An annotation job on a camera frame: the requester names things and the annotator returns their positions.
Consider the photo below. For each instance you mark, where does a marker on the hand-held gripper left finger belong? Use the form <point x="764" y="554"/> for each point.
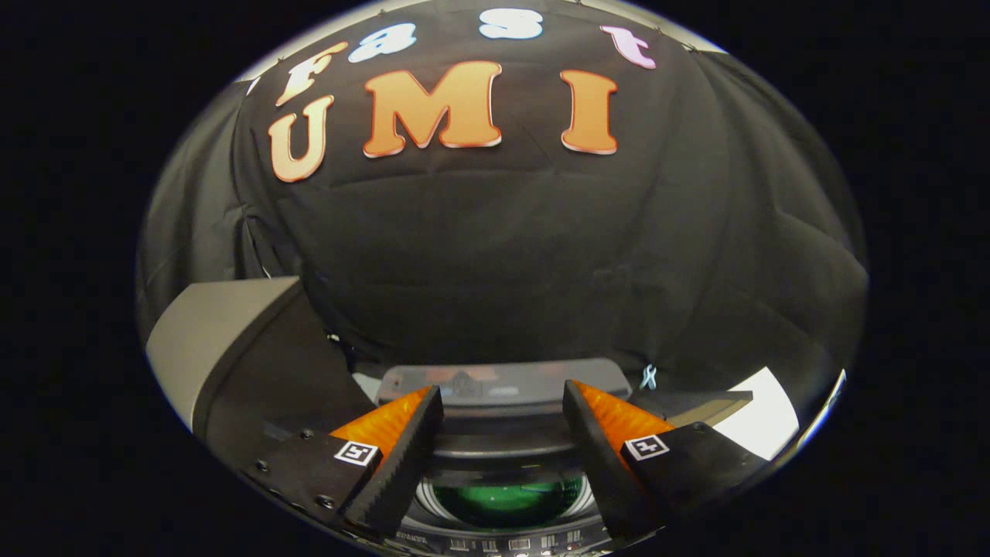
<point x="406" y="456"/>

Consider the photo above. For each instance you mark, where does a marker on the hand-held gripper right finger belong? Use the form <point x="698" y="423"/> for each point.
<point x="599" y="460"/>

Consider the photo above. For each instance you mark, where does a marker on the green polo shirt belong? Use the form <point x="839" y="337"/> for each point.
<point x="503" y="503"/>

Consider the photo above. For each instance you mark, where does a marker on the dark transparent washing machine lid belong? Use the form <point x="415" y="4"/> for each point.
<point x="503" y="387"/>

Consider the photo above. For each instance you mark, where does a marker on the small light blue clip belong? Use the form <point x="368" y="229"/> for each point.
<point x="648" y="377"/>

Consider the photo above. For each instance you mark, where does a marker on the white flat board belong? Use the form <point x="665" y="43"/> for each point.
<point x="762" y="418"/>

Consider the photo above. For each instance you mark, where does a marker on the black backdrop cloth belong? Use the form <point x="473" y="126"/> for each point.
<point x="503" y="255"/>

